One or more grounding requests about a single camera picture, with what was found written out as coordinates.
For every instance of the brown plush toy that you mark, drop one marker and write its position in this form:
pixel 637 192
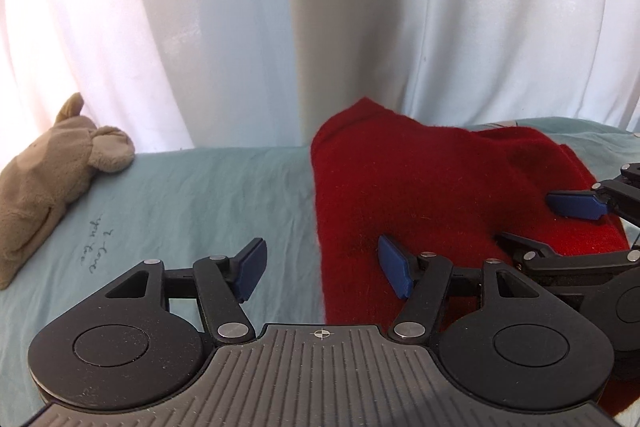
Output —
pixel 35 192

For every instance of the light blue printed bed sheet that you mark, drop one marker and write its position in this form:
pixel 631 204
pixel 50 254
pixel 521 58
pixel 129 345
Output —
pixel 175 197

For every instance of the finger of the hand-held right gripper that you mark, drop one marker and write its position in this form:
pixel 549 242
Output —
pixel 575 204
pixel 560 259

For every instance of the white curtain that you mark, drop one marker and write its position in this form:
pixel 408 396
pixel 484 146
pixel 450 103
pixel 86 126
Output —
pixel 320 17

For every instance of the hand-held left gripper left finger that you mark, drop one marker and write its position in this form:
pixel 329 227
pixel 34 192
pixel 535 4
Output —
pixel 252 269

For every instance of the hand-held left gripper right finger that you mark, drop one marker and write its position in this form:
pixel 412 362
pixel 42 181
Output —
pixel 395 263

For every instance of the red knit sweater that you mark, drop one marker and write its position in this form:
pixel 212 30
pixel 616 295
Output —
pixel 430 187

